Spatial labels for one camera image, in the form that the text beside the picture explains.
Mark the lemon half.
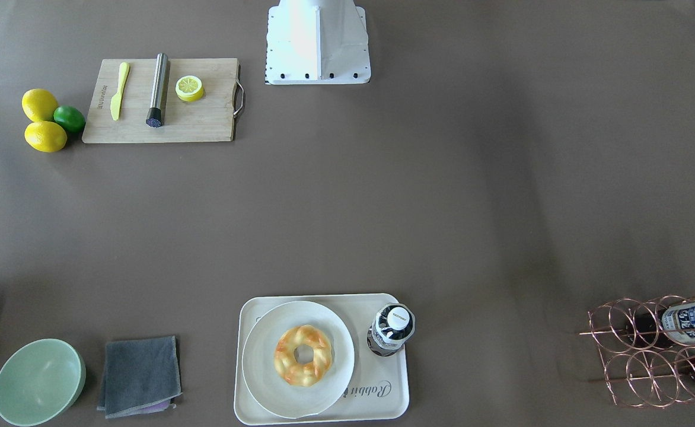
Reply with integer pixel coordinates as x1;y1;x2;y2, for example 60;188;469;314
175;75;205;102

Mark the grey folded cloth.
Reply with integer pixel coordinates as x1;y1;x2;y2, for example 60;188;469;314
97;335;182;419

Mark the yellow lemon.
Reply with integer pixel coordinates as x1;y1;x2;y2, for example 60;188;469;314
24;121;68;153
21;88;59;122

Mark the copper wire bottle rack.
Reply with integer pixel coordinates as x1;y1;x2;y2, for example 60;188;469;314
586;294;695;408

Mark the lower yellow lemon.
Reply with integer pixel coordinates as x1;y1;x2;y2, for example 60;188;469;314
24;121;68;153

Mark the green lime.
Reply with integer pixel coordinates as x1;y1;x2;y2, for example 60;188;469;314
53;105;85;133

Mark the dark tea bottle on tray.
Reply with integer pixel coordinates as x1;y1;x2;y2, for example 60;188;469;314
366;302;416;357

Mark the wooden cutting board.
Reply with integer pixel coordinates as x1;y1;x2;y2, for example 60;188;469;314
82;58;244;144

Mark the cream rabbit tray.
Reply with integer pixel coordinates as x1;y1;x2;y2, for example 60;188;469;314
234;294;410;425

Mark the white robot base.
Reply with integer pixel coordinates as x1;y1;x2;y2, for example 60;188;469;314
264;1;372;85

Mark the steel muddler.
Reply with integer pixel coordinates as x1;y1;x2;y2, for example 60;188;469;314
146;52;170;129

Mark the upper yellow lemon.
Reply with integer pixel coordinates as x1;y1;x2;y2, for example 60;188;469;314
21;88;59;122

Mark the braided donut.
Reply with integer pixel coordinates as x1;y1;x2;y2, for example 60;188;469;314
273;324;332;387

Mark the yellow plastic knife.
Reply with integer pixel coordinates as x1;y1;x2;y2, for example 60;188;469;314
110;62;130;121

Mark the dark tea bottle in rack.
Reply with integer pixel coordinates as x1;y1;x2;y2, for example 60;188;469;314
626;302;695;349

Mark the white plate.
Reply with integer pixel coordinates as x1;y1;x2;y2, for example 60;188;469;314
241;301;355;419

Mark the green bowl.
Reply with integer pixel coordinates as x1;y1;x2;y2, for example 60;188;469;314
0;338;87;426

